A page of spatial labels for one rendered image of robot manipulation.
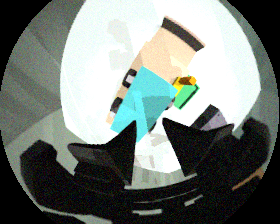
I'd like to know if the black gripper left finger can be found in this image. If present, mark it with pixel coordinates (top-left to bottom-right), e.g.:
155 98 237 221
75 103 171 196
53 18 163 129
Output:
67 121 136 186

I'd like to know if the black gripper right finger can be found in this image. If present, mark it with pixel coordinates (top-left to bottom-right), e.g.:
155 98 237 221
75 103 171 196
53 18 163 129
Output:
161 117 235 177

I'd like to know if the green tray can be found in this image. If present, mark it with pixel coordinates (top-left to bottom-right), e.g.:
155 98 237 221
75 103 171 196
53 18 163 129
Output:
174 82 200 111
174 84 196 108

